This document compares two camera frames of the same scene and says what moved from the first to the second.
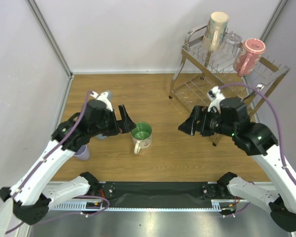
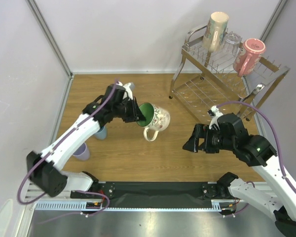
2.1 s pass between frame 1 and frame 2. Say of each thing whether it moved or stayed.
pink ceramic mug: stayed
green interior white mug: moved
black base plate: stayed
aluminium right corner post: stayed
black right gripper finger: moved
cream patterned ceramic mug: stayed
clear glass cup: stayed
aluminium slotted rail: stayed
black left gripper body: moved
